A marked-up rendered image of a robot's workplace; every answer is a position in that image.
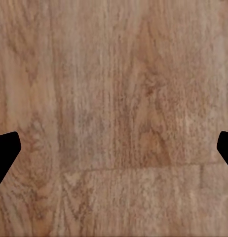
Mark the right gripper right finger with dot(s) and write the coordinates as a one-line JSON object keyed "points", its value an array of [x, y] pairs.
{"points": [[222, 145]]}

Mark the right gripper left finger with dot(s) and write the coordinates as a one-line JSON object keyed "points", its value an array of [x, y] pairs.
{"points": [[10, 147]]}

